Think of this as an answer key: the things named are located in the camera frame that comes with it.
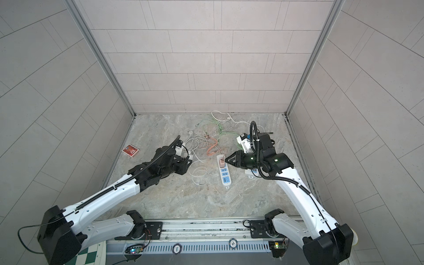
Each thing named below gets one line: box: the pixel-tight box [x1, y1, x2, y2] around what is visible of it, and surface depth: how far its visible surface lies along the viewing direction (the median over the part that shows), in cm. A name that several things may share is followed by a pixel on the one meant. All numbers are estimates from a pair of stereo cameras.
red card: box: [121, 143, 140, 158], surface depth 98 cm
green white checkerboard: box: [64, 240, 107, 265], surface depth 65 cm
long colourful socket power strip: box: [244, 168, 261, 177], surface depth 88 cm
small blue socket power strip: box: [216, 154, 232, 189], surface depth 87 cm
